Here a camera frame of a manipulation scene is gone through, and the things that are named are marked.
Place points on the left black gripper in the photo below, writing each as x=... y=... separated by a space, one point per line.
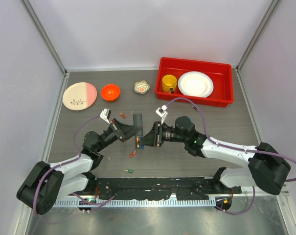
x=124 y=130

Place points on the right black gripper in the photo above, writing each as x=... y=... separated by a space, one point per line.
x=150 y=139

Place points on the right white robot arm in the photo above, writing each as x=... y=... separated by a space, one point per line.
x=259 y=166

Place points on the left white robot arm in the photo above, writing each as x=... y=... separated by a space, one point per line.
x=47 y=183

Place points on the orange bowl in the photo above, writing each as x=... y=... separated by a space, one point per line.
x=110 y=92

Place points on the small floral bowl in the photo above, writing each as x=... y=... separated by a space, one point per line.
x=141 y=87

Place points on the pink and cream plate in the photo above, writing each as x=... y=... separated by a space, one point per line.
x=79 y=96

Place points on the yellow mug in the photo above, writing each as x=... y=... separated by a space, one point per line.
x=169 y=84

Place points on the white paper plate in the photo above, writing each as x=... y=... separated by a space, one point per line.
x=195 y=84

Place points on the red plastic bin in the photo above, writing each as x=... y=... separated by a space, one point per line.
x=220 y=74

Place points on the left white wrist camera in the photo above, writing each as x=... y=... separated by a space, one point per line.
x=105 y=115

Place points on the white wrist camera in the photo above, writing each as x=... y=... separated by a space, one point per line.
x=162 y=113
x=105 y=115

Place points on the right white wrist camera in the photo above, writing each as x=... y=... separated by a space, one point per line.
x=162 y=113

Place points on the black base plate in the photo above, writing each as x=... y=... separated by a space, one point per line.
x=155 y=189

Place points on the white slotted cable duct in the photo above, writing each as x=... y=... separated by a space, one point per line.
x=72 y=202

